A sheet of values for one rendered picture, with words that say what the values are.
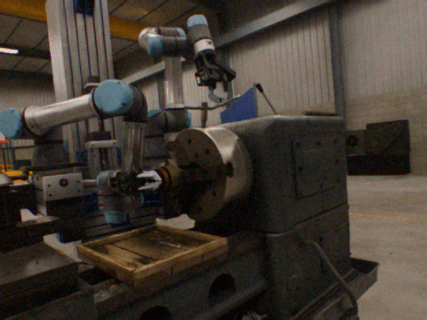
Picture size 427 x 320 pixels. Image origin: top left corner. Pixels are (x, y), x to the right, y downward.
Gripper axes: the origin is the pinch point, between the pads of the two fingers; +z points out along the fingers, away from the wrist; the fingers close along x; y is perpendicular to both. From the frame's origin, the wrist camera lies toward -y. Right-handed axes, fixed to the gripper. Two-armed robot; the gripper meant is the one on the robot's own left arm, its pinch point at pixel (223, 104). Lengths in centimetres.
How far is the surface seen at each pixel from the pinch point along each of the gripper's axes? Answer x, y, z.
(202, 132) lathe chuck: 3.9, 18.0, 12.0
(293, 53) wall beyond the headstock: -453, -969, -446
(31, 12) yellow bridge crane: -845, -203, -697
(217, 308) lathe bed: 0, 27, 64
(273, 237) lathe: 7, 3, 50
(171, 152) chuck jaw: -7.4, 23.2, 14.4
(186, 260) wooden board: 7, 37, 47
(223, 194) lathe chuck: 6.0, 17.9, 32.6
